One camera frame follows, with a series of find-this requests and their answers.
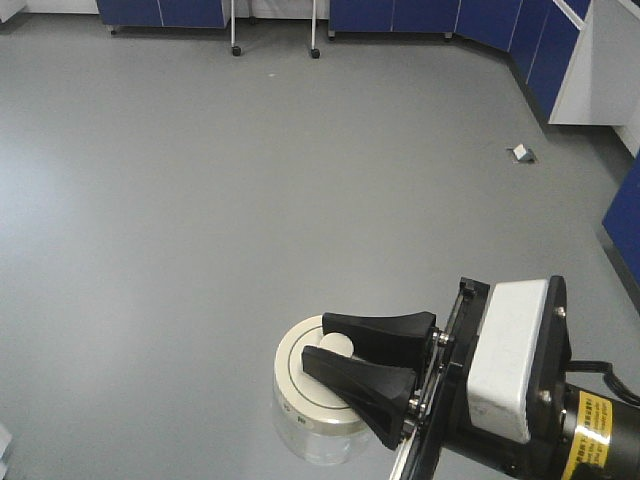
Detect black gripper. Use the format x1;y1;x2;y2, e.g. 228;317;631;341
301;275;571;479

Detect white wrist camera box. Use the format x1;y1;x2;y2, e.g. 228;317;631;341
467;279;549;445

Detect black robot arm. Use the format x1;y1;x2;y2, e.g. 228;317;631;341
301;275;639;479

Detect glass jar with cream lid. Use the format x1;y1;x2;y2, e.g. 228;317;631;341
272;315;373;466

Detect floor socket box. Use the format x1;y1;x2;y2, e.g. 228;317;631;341
506;144;537;164

